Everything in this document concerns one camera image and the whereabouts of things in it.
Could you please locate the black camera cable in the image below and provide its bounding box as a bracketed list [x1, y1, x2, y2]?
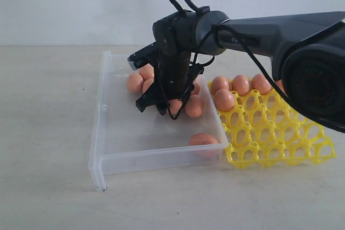
[158, 0, 345, 134]

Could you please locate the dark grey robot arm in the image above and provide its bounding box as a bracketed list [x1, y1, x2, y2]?
[128, 8, 344, 132]

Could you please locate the yellow plastic egg tray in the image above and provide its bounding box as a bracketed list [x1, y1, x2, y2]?
[218, 78, 336, 169]

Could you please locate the brown egg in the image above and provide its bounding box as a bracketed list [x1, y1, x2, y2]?
[184, 95, 204, 118]
[232, 75, 251, 96]
[189, 133, 218, 158]
[251, 74, 272, 95]
[126, 73, 144, 93]
[139, 64, 154, 80]
[211, 76, 230, 95]
[275, 80, 285, 93]
[214, 89, 236, 112]
[168, 99, 182, 116]

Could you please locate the clear plastic tray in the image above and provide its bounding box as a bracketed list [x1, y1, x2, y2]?
[88, 51, 228, 191]

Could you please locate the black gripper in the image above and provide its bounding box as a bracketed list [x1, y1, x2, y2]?
[135, 50, 204, 116]

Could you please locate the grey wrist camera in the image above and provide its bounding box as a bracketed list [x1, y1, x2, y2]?
[127, 42, 159, 71]

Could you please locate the brown egg third row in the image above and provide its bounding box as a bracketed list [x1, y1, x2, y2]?
[191, 82, 201, 95]

